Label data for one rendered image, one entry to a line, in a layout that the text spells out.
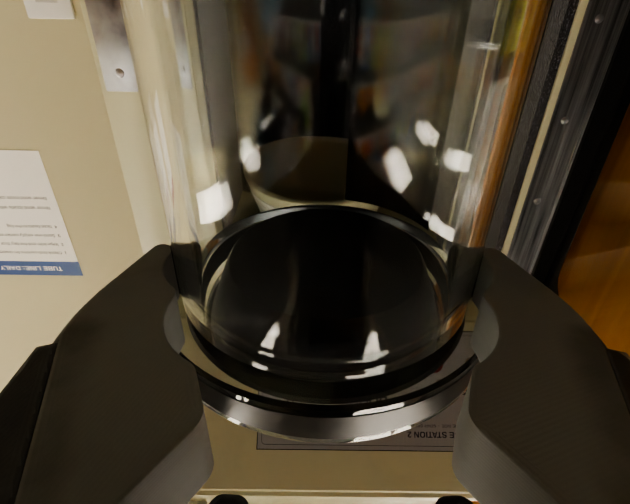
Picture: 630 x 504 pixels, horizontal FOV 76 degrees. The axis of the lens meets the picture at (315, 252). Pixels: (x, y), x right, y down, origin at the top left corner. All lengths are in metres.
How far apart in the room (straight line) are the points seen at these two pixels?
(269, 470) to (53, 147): 0.69
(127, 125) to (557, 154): 0.30
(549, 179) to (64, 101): 0.73
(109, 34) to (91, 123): 0.53
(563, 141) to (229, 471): 0.34
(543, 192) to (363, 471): 0.25
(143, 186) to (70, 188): 0.58
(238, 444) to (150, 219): 0.19
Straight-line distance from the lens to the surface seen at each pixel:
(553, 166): 0.34
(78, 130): 0.84
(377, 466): 0.35
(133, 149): 0.32
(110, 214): 0.89
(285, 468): 0.35
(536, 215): 0.35
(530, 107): 0.33
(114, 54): 0.30
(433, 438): 0.36
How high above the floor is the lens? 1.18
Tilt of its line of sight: 32 degrees up
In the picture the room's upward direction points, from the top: 179 degrees counter-clockwise
